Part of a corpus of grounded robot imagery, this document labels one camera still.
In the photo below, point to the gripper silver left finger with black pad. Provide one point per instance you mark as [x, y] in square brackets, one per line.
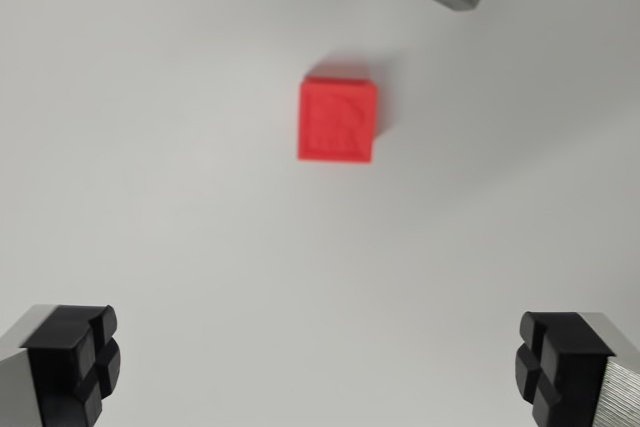
[60, 362]

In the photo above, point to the red embossed cube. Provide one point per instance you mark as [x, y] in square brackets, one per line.
[336, 122]

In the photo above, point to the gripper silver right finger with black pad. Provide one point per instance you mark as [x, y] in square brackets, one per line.
[575, 367]

